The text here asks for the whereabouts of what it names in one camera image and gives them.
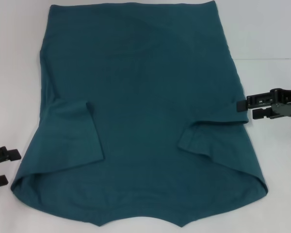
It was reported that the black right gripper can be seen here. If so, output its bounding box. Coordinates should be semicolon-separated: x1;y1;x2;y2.
235;88;291;120

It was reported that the teal blue shirt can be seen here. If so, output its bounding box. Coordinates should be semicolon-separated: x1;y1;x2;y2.
11;0;269;216

